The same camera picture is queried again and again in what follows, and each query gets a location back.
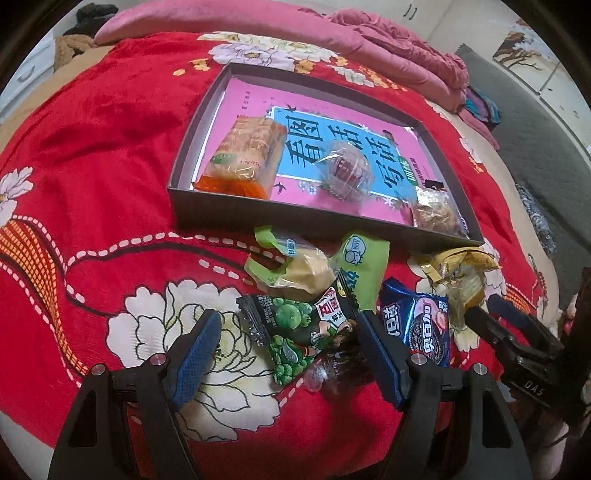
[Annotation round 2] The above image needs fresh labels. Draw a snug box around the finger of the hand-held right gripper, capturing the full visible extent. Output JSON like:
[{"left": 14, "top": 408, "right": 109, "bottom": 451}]
[
  {"left": 487, "top": 293, "right": 565, "bottom": 352},
  {"left": 464, "top": 305, "right": 525, "bottom": 370}
]

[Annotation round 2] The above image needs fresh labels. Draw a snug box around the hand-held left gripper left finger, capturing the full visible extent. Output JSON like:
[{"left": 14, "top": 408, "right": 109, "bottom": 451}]
[{"left": 48, "top": 310, "right": 222, "bottom": 480}]

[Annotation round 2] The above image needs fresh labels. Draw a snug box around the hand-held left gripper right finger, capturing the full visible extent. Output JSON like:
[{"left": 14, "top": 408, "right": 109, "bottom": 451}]
[{"left": 358, "top": 311, "right": 529, "bottom": 480}]

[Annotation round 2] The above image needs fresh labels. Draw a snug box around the yellow candy packet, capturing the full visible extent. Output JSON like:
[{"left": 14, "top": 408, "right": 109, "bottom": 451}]
[
  {"left": 443, "top": 272, "right": 485, "bottom": 330},
  {"left": 406, "top": 247, "right": 502, "bottom": 282}
]

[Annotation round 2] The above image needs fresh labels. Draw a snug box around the small dark roll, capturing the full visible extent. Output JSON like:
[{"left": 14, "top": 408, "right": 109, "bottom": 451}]
[{"left": 305, "top": 348, "right": 377, "bottom": 400}]

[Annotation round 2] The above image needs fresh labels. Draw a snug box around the blue cookie packet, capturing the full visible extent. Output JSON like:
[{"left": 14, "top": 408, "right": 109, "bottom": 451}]
[{"left": 379, "top": 277, "right": 451, "bottom": 367}]

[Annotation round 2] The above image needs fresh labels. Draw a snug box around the black green pea packet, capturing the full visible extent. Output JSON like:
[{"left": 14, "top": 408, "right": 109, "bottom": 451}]
[{"left": 236, "top": 286, "right": 361, "bottom": 387}]

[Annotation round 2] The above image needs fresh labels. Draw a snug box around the light green cartoon packet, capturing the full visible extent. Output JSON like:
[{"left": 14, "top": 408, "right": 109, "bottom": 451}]
[{"left": 330, "top": 233, "right": 391, "bottom": 315}]

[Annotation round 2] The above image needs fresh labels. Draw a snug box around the green clear cake packet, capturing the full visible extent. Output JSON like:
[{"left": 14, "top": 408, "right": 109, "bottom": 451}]
[{"left": 244, "top": 225, "right": 338, "bottom": 294}]

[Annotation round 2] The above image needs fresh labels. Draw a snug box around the clear round pastry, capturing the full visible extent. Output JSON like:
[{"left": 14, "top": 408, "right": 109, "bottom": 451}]
[{"left": 411, "top": 187, "right": 469, "bottom": 238}]

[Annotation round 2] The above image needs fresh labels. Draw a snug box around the grey cardboard box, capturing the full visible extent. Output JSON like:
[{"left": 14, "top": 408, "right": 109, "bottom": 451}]
[{"left": 167, "top": 62, "right": 485, "bottom": 247}]

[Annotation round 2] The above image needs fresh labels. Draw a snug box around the clear dark cake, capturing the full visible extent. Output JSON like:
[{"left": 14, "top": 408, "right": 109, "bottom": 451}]
[{"left": 316, "top": 141, "right": 372, "bottom": 201}]

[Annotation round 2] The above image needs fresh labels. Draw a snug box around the orange biscuit packet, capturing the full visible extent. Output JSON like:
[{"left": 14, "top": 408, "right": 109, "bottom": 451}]
[{"left": 194, "top": 115, "right": 288, "bottom": 200}]

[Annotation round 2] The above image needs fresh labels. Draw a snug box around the silver patterned cloth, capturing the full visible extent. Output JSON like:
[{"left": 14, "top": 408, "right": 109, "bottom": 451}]
[{"left": 515, "top": 182, "right": 559, "bottom": 254}]

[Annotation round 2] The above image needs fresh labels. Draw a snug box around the grey padded mat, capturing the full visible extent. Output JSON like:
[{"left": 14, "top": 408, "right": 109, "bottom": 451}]
[{"left": 455, "top": 44, "right": 591, "bottom": 259}]

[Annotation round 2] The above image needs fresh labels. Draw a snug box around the colourful cloth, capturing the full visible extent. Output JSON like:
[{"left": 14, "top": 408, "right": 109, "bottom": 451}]
[{"left": 462, "top": 85, "right": 502, "bottom": 125}]

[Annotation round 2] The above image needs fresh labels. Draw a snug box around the red floral blanket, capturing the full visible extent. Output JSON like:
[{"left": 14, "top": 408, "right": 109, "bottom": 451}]
[{"left": 0, "top": 30, "right": 555, "bottom": 480}]

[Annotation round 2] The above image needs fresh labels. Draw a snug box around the pink book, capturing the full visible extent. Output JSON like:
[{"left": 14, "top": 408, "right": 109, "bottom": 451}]
[{"left": 191, "top": 76, "right": 462, "bottom": 236}]

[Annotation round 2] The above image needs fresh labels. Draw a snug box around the pink folded quilt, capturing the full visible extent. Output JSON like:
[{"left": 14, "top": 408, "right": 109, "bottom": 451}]
[{"left": 300, "top": 7, "right": 502, "bottom": 153}]

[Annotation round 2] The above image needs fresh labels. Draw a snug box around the white drawer cabinet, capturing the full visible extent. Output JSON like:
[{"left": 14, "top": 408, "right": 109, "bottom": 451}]
[{"left": 9, "top": 37, "right": 58, "bottom": 93}]

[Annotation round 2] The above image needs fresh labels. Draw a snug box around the brown fuzzy cloth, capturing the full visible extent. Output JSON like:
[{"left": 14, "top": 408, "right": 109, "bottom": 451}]
[{"left": 53, "top": 34, "right": 100, "bottom": 72}]

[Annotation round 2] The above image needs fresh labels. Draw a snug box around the dark clothes pile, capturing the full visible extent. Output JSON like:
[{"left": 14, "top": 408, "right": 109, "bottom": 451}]
[{"left": 62, "top": 2, "right": 109, "bottom": 35}]

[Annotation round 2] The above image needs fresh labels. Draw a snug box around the tree wall painting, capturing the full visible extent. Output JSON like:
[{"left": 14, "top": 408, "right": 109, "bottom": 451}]
[{"left": 492, "top": 18, "right": 561, "bottom": 95}]

